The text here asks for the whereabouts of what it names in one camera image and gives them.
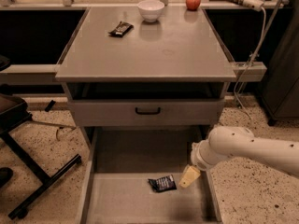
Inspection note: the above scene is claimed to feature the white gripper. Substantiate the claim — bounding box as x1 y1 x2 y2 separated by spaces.
178 140 215 188

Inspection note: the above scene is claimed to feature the blue rxbar wrapper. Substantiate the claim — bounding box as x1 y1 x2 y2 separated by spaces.
149 175 177 193

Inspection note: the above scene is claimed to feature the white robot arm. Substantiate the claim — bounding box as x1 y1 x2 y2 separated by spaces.
179 126 299 188

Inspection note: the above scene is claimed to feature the open grey drawer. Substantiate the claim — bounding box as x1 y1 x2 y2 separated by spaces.
75 127 223 224

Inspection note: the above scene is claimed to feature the grey drawer cabinet counter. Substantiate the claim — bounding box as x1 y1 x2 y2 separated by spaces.
56 6 235 141

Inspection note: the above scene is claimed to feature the closed grey drawer front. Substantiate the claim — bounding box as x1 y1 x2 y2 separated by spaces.
68 99 224 127

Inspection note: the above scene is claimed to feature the dark cabinet at right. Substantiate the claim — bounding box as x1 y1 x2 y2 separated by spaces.
259 8 299 126

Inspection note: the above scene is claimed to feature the dark snack bar wrapper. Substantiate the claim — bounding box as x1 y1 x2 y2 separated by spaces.
109 21 134 37

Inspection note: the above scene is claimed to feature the white ceramic bowl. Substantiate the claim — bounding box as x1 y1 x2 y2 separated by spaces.
137 0 164 22

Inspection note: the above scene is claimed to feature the red apple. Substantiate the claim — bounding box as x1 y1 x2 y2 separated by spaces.
185 0 201 11

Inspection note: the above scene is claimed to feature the black shoe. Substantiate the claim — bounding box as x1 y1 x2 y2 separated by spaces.
0 167 13 188

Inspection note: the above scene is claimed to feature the black office chair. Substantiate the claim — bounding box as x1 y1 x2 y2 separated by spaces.
0 53 83 220

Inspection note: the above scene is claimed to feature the black drawer handle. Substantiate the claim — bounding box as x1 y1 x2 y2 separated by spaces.
135 107 161 116

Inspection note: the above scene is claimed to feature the white cable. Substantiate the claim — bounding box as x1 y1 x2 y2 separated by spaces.
233 7 269 126

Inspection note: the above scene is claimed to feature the grey side rail left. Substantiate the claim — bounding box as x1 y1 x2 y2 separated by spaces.
0 64 59 85

